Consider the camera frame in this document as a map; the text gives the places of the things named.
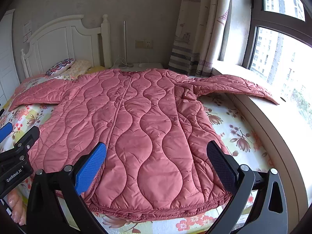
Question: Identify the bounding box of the silver lamp pole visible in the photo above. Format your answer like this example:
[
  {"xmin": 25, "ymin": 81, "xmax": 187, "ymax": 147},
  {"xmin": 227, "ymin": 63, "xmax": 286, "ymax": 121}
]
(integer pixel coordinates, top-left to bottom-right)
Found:
[{"xmin": 123, "ymin": 21, "xmax": 128, "ymax": 66}]

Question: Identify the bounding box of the wall socket plate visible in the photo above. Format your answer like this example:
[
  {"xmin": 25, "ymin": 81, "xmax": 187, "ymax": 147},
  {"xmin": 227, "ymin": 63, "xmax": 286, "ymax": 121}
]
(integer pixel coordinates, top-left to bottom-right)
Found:
[{"xmin": 135, "ymin": 40, "xmax": 153, "ymax": 49}]

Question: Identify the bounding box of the white wardrobe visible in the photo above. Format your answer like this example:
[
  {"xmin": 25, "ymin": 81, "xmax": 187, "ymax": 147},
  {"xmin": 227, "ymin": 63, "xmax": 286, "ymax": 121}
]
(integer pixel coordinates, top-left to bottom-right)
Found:
[{"xmin": 0, "ymin": 9, "xmax": 20, "ymax": 108}]

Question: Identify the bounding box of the cream checked pillow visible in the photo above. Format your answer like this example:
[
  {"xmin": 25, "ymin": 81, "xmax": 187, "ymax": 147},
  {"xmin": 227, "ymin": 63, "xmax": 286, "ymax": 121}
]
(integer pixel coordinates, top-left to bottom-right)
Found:
[{"xmin": 62, "ymin": 60, "xmax": 92, "ymax": 78}]

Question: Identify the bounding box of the floral bed sheet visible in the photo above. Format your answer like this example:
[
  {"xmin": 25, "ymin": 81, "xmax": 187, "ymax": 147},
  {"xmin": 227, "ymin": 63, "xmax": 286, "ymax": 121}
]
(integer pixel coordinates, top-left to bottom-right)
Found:
[{"xmin": 0, "ymin": 74, "xmax": 276, "ymax": 234}]

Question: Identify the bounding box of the white wooden headboard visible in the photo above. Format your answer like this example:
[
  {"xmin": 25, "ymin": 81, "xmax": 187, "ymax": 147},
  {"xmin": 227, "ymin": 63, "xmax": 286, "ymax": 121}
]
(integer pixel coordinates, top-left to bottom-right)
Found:
[{"xmin": 21, "ymin": 14, "xmax": 112, "ymax": 78}]

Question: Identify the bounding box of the person's left hand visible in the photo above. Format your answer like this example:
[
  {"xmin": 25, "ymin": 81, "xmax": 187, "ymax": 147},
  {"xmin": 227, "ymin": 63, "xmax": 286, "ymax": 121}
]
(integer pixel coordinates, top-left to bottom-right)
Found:
[{"xmin": 7, "ymin": 189, "xmax": 26, "ymax": 226}]

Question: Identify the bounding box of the beige printed curtain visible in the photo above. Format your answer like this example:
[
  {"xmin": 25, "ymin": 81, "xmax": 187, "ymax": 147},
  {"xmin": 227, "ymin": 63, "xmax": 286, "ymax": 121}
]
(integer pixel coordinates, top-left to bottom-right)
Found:
[{"xmin": 169, "ymin": 0, "xmax": 230, "ymax": 77}]

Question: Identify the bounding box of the white bedside table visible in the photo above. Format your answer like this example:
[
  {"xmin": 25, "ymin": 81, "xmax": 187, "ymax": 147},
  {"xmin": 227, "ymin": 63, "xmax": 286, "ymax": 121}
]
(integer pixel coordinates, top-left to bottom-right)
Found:
[{"xmin": 112, "ymin": 62, "xmax": 163, "ymax": 72}]

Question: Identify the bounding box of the dark framed window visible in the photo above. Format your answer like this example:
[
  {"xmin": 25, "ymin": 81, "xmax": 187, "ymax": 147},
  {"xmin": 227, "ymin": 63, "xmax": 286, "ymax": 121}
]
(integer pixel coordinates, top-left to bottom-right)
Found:
[{"xmin": 242, "ymin": 0, "xmax": 312, "ymax": 84}]

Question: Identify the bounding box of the yellow pillow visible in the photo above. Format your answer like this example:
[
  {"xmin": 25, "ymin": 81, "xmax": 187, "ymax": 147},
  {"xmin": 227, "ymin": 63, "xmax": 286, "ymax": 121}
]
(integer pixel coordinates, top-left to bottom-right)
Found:
[{"xmin": 86, "ymin": 66, "xmax": 106, "ymax": 74}]

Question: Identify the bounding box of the colourful patterned pillow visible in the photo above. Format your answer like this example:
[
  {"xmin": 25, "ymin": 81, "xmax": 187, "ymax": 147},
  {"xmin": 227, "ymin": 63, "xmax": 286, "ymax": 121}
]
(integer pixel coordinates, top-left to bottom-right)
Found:
[{"xmin": 44, "ymin": 58, "xmax": 74, "ymax": 77}]

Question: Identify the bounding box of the pink quilted coat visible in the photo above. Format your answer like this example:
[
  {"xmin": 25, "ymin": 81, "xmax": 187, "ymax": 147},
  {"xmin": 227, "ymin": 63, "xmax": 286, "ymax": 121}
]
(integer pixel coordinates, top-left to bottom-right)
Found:
[{"xmin": 10, "ymin": 69, "xmax": 272, "ymax": 221}]

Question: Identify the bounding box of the white charger cable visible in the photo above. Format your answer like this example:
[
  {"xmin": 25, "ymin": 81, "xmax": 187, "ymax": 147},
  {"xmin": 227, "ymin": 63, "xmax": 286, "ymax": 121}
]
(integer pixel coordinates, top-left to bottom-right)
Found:
[{"xmin": 112, "ymin": 56, "xmax": 133, "ymax": 69}]

